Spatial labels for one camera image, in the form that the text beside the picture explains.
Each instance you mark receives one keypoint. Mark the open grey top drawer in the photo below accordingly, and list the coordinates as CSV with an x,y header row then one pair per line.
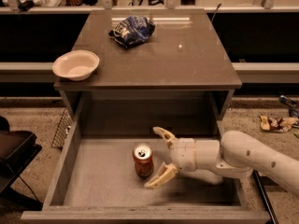
x,y
95,181

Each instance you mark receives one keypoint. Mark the blue chip bag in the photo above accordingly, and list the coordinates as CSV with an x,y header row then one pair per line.
x,y
132,31

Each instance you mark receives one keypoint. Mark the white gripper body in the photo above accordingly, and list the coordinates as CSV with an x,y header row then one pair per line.
x,y
186,154

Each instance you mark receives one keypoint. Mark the wire mesh basket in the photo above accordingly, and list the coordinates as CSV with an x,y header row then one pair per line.
x,y
62,131

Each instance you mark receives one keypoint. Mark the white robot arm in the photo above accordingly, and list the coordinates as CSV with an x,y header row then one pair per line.
x,y
235,155

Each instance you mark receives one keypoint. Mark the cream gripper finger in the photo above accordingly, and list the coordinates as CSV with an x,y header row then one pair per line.
x,y
168,137
165,173

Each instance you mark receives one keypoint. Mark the brown snack wrapper on floor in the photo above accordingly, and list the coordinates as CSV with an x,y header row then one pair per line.
x,y
279,125

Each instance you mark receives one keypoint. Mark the black tray stand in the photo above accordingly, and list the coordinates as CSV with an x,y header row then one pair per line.
x,y
17,150

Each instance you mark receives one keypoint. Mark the red coke can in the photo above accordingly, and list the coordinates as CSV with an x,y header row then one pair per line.
x,y
142,155

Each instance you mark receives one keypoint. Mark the blue snack bag on floor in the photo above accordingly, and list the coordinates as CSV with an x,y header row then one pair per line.
x,y
291,104

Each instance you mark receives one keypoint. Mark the white paper bowl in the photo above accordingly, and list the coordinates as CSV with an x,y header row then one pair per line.
x,y
76,65

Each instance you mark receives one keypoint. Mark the black metal bar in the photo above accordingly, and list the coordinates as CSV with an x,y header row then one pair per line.
x,y
264,197

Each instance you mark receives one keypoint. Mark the grey cabinet counter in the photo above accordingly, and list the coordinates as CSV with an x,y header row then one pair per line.
x,y
184,53

